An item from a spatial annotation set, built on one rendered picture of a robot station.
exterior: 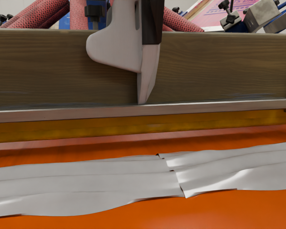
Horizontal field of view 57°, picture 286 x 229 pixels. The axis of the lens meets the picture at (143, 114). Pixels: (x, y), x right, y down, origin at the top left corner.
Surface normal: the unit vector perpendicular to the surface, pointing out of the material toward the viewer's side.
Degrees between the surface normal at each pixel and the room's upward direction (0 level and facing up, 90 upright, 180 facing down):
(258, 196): 0
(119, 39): 83
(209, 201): 0
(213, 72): 90
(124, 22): 83
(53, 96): 90
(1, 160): 0
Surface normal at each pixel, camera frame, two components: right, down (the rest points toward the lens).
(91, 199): 0.15, -0.59
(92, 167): 0.01, -0.73
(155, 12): 0.22, 0.43
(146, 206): 0.00, -0.97
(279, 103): 0.22, 0.22
